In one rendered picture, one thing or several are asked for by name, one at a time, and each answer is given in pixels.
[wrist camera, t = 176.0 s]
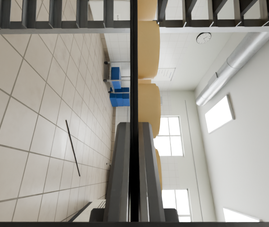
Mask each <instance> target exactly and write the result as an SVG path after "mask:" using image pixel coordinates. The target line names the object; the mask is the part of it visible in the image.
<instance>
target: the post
mask: <svg viewBox="0 0 269 227"><path fill-rule="evenodd" d="M183 32H269V27H261V20H260V19H244V27H235V20H234V19H218V27H209V20H208V19H198V20H192V27H183V20H166V27H165V28H160V33H183ZM85 33H130V20H114V28H105V27H104V24H103V21H88V28H82V29H79V28H78V26H77V24H76V21H62V29H53V28H52V27H51V26H50V25H49V22H48V21H36V29H26V28H25V27H24V26H23V25H22V24H21V21H10V29H0V34H85Z"/></svg>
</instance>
